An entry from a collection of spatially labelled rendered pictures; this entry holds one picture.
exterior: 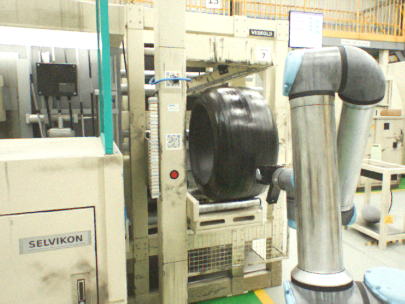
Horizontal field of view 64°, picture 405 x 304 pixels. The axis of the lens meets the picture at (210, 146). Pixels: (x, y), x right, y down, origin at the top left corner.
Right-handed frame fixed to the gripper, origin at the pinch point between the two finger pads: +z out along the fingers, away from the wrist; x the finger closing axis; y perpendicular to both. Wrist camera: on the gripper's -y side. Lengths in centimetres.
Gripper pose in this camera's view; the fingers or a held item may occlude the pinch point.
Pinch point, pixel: (258, 180)
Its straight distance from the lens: 151.9
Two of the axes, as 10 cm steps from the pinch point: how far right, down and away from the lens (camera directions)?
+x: -9.4, 0.4, -3.3
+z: -3.3, 0.2, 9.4
